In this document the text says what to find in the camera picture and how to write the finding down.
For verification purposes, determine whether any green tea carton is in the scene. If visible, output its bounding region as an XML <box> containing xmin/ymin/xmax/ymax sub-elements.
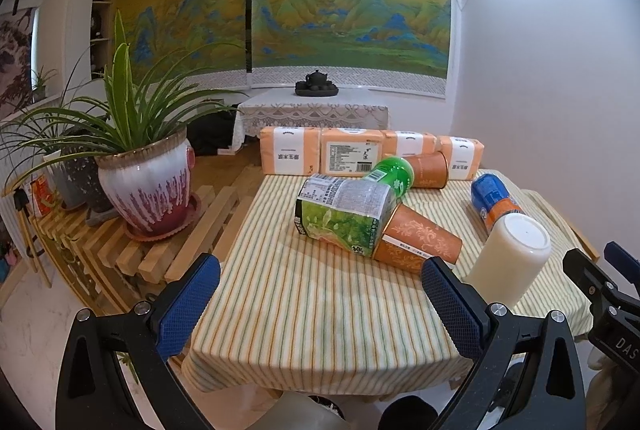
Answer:
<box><xmin>294</xmin><ymin>175</ymin><xmax>398</xmax><ymax>258</ymax></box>

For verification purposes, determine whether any grey cloth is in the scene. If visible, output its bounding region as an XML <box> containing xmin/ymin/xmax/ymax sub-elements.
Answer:
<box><xmin>260</xmin><ymin>392</ymin><xmax>351</xmax><ymax>430</ymax></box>

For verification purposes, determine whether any plant in white purple pot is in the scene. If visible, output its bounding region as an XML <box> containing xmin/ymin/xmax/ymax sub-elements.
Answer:
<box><xmin>10</xmin><ymin>10</ymin><xmax>246</xmax><ymax>236</ymax></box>

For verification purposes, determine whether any black tea tray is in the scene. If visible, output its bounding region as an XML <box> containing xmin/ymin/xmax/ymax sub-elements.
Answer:
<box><xmin>294</xmin><ymin>79</ymin><xmax>340</xmax><ymax>99</ymax></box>

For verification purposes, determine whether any orange patterned paper cup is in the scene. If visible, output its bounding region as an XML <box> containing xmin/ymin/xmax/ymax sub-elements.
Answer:
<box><xmin>371</xmin><ymin>205</ymin><xmax>463</xmax><ymax>275</ymax></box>
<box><xmin>400</xmin><ymin>151</ymin><xmax>449</xmax><ymax>189</ymax></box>

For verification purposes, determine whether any wooden slat bench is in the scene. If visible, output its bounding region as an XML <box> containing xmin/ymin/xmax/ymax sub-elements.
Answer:
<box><xmin>30</xmin><ymin>160</ymin><xmax>263</xmax><ymax>298</ymax></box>

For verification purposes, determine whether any green plastic bottle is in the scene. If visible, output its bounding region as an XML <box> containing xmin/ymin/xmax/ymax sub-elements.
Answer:
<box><xmin>362</xmin><ymin>155</ymin><xmax>416</xmax><ymax>202</ymax></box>

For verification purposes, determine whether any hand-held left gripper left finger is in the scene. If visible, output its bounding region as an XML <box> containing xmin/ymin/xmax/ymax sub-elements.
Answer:
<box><xmin>55</xmin><ymin>253</ymin><xmax>222</xmax><ymax>430</ymax></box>

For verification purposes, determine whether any white lace tablecloth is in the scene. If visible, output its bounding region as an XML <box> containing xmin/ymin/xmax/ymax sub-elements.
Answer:
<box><xmin>232</xmin><ymin>88</ymin><xmax>391</xmax><ymax>151</ymax></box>

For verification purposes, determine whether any plant in grey speckled pot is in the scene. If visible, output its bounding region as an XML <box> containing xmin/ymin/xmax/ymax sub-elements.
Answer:
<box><xmin>0</xmin><ymin>100</ymin><xmax>121</xmax><ymax>212</ymax></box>

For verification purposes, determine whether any pink plant saucer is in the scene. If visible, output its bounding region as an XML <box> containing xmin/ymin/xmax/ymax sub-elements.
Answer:
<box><xmin>122</xmin><ymin>194</ymin><xmax>202</xmax><ymax>242</ymax></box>

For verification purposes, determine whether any white cup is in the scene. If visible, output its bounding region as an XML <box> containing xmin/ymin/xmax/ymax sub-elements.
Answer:
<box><xmin>462</xmin><ymin>213</ymin><xmax>552</xmax><ymax>306</ymax></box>

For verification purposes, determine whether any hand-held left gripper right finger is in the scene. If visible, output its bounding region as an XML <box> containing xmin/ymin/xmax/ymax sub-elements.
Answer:
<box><xmin>421</xmin><ymin>256</ymin><xmax>588</xmax><ymax>430</ymax></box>

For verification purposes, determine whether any narrow landscape wall painting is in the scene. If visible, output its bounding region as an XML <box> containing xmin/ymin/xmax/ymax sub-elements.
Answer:
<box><xmin>116</xmin><ymin>0</ymin><xmax>253</xmax><ymax>84</ymax></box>

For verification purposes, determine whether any striped tablecloth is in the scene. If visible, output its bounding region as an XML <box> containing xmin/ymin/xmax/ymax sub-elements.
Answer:
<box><xmin>181</xmin><ymin>167</ymin><xmax>598</xmax><ymax>398</ymax></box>

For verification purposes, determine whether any black bag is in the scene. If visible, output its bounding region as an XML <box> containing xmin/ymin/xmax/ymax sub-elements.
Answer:
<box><xmin>187</xmin><ymin>110</ymin><xmax>242</xmax><ymax>156</ymax></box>

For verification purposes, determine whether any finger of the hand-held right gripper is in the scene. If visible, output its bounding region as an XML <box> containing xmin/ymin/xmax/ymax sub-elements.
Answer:
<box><xmin>603</xmin><ymin>241</ymin><xmax>640</xmax><ymax>283</ymax></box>
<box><xmin>562</xmin><ymin>249</ymin><xmax>621</xmax><ymax>307</ymax></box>

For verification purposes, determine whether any white wall shelf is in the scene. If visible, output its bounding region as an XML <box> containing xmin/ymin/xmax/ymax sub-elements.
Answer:
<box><xmin>89</xmin><ymin>0</ymin><xmax>119</xmax><ymax>81</ymax></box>

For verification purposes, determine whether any blue and orange can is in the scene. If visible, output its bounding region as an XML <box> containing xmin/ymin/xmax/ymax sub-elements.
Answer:
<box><xmin>470</xmin><ymin>173</ymin><xmax>526</xmax><ymax>233</ymax></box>

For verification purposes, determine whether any dark floral wall hanging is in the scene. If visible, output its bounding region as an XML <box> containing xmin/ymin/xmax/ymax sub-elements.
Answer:
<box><xmin>0</xmin><ymin>5</ymin><xmax>37</xmax><ymax>121</ymax></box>

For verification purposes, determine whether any orange tissue pack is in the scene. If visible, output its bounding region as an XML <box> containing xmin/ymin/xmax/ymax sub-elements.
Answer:
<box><xmin>436</xmin><ymin>135</ymin><xmax>485</xmax><ymax>181</ymax></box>
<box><xmin>381</xmin><ymin>130</ymin><xmax>437</xmax><ymax>158</ymax></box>
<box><xmin>260</xmin><ymin>126</ymin><xmax>321</xmax><ymax>176</ymax></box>
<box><xmin>320</xmin><ymin>128</ymin><xmax>389</xmax><ymax>174</ymax></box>

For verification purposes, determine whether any red and white packet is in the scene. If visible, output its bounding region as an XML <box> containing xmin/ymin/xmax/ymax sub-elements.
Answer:
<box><xmin>30</xmin><ymin>175</ymin><xmax>57</xmax><ymax>217</ymax></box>

